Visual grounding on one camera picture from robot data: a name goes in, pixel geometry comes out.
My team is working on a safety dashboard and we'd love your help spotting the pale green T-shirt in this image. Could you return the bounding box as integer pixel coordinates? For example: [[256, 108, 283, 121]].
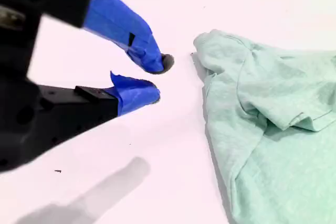
[[193, 28, 336, 224]]

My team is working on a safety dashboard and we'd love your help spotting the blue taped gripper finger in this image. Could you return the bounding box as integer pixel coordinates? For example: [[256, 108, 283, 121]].
[[39, 70, 161, 143], [44, 0, 175, 74]]

